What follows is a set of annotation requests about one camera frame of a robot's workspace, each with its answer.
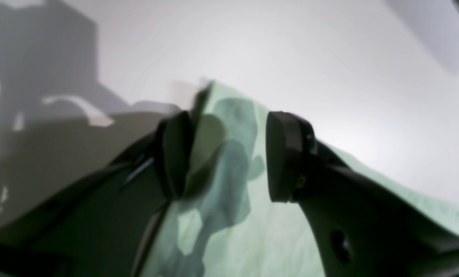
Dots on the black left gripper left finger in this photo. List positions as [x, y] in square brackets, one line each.
[96, 227]

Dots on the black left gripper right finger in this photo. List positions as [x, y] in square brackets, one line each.
[361, 228]

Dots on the light green T-shirt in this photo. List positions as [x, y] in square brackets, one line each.
[379, 81]

